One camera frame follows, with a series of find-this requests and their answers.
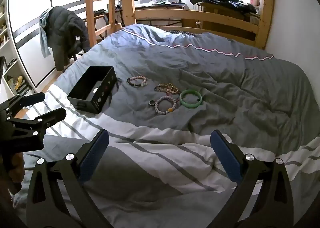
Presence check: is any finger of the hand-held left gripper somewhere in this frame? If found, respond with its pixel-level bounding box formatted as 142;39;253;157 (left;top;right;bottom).
6;107;67;140
0;92;46;118

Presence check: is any person's left hand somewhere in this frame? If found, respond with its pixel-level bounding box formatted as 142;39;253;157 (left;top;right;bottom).
9;153;25;184

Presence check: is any wooden folding table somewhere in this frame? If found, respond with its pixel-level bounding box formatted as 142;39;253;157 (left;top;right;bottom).
93;8;109;29

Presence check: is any wooden bed frame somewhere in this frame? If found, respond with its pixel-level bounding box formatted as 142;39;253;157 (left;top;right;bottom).
118;0;275;50

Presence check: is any pink and dark beaded bracelet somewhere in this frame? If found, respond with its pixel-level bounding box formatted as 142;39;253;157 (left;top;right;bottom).
127;75;148;88

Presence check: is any black puffer jacket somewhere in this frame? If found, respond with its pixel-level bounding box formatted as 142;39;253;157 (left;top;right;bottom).
46;6;91;71

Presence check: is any gold chain bracelet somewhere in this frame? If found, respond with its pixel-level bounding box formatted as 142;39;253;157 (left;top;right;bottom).
155;82;176;93

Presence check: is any wooden bed ladder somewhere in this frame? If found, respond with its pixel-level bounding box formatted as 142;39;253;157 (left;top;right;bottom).
85;0;117;46

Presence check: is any black office chair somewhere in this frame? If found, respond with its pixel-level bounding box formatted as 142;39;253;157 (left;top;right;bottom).
67;39;85;61

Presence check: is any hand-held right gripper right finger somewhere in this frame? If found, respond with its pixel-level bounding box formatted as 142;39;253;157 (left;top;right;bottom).
210;130;295;228

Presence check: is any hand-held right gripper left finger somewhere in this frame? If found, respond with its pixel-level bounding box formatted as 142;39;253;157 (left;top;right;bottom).
26;129;113;228

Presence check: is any light blue shirt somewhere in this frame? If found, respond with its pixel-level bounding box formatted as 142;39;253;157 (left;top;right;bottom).
39;9;52;58

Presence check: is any dark computer desk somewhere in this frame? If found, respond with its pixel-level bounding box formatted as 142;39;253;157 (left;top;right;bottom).
108;2;187;28

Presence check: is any black cardboard box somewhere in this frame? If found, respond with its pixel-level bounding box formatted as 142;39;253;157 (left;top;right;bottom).
67;66;117;114

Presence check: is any white sliding wardrobe door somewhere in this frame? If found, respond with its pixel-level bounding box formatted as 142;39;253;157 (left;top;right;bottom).
7;0;87;88

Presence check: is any wooden cabinet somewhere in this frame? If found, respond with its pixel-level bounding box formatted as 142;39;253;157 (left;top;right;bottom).
182;2;261;41

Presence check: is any grey and white striped duvet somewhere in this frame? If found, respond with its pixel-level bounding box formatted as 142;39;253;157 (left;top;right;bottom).
11;24;320;228

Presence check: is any white bookshelf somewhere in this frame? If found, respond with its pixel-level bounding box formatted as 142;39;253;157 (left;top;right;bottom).
0;0;34;99

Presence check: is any pale beaded bracelet yellow bead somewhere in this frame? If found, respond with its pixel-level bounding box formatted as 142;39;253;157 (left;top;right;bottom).
155;95;177;115

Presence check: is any green jade bangle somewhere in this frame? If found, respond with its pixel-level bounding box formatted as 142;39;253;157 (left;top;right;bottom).
179;89;203;106

